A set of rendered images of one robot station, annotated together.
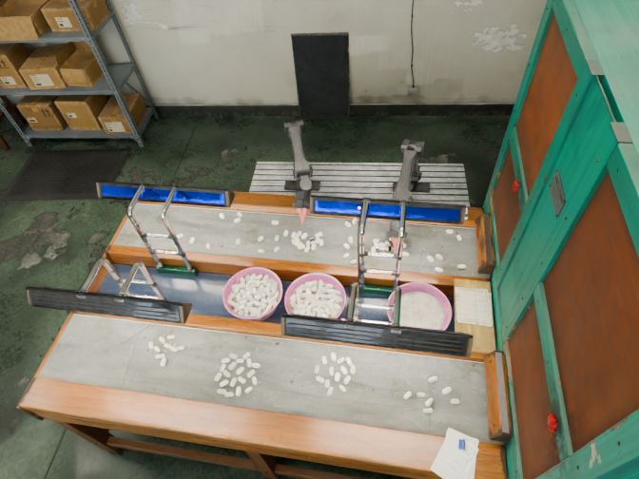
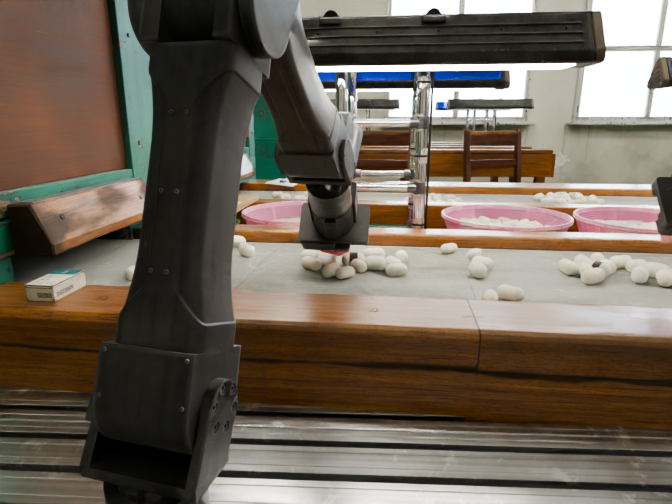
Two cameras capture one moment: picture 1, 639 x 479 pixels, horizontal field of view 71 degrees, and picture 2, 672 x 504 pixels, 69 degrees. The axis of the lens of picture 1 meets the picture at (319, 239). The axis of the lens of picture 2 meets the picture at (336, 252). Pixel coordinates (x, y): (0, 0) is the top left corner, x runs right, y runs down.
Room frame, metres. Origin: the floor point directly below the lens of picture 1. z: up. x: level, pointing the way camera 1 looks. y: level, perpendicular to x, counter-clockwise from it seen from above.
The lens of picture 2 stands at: (1.98, -0.45, 0.97)
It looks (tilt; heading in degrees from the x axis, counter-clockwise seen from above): 15 degrees down; 172
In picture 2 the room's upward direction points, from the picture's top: straight up
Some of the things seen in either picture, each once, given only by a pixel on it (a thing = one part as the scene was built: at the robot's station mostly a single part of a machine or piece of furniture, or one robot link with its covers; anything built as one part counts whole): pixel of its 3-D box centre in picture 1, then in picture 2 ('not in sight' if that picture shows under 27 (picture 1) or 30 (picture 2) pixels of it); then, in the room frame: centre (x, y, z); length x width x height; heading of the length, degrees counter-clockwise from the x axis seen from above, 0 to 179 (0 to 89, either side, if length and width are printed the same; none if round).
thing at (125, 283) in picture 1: (133, 306); not in sight; (0.99, 0.78, 0.90); 0.20 x 0.19 x 0.45; 76
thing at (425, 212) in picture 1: (385, 206); (377, 42); (1.22, -0.28, 1.08); 0.62 x 0.08 x 0.07; 76
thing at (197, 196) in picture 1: (164, 191); not in sight; (1.46, 0.66, 1.08); 0.62 x 0.08 x 0.07; 76
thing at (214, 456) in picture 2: not in sight; (157, 425); (1.69, -0.53, 0.77); 0.09 x 0.06 x 0.06; 66
